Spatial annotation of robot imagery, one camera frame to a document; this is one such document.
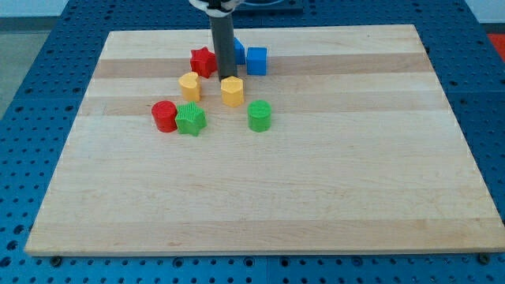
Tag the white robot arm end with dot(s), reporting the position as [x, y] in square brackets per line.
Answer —
[216, 8]

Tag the green cylinder block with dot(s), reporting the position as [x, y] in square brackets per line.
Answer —
[259, 116]

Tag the yellow pentagon block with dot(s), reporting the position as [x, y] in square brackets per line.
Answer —
[232, 91]

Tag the green star block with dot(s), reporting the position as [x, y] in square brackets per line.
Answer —
[190, 119]

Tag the yellow heart block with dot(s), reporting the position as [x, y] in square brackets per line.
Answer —
[190, 87]

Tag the blue cube block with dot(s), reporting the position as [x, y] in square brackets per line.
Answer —
[256, 61]

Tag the blue block behind rod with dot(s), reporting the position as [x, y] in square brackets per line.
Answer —
[239, 51]

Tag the red cylinder block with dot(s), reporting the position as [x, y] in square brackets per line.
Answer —
[164, 114]

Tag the wooden board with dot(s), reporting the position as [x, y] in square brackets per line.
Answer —
[364, 155]

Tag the red star block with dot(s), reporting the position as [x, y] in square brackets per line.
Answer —
[203, 62]

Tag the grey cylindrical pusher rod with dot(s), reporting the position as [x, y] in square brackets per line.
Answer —
[222, 31]

